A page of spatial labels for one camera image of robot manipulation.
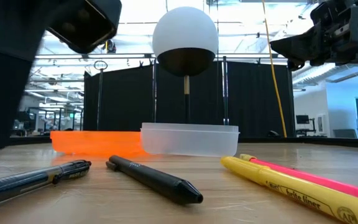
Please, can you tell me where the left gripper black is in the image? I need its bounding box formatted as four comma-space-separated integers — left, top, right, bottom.
0, 0, 86, 152

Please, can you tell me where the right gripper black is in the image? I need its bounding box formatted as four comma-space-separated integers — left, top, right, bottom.
270, 0, 358, 72

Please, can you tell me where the black Pilot gel pen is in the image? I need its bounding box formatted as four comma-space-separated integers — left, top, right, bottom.
0, 159, 92, 212

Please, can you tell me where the pink highlighter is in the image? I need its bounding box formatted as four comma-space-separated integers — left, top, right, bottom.
239, 153, 358, 205

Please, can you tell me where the yellow Bic highlighter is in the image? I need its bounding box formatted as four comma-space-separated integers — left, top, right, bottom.
220, 156, 358, 224

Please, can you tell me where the matte black marker pen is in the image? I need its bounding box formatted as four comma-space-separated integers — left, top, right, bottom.
105, 155, 204, 206

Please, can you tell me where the orange supply box lid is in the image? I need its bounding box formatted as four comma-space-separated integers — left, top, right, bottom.
50, 130, 150, 157

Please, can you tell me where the clear plastic supply box base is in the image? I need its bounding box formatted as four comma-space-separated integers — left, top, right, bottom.
140, 122, 241, 158

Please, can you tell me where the black curtain partition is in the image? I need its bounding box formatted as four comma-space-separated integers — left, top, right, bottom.
83, 60, 295, 139

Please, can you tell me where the dark computer monitor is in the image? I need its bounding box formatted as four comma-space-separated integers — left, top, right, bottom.
295, 114, 310, 125

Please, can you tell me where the silver metal pole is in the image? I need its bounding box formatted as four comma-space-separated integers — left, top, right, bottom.
152, 58, 158, 124
222, 55, 230, 126

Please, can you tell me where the black lamp with white globe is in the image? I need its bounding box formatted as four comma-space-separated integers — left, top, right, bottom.
152, 6, 219, 125

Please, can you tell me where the yellow hanging cable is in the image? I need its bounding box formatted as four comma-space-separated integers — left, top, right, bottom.
261, 0, 288, 138

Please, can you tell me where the metal ring-topped stand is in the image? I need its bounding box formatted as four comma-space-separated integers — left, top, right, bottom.
93, 60, 109, 131

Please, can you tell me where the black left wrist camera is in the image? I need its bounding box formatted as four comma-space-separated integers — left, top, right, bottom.
46, 0, 122, 55

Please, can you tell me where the black ceiling cable reel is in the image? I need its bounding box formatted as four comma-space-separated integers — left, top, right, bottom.
103, 39, 117, 54

